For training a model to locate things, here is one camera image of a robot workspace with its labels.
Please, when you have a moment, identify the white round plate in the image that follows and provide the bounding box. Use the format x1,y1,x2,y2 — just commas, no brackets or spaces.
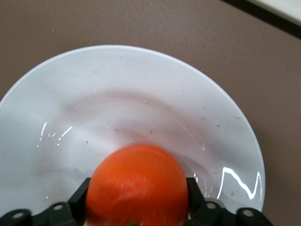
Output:
0,44,266,226

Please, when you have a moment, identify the orange mandarin fruit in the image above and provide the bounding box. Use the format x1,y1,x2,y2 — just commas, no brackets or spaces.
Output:
85,144,190,226

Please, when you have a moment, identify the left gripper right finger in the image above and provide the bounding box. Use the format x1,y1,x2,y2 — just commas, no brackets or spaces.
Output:
186,178,236,226

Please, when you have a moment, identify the cream bear print tray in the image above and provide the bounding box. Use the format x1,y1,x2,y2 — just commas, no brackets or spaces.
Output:
251,0,301,25

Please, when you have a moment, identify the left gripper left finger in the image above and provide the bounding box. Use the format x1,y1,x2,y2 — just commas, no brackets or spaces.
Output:
46,178,92,226

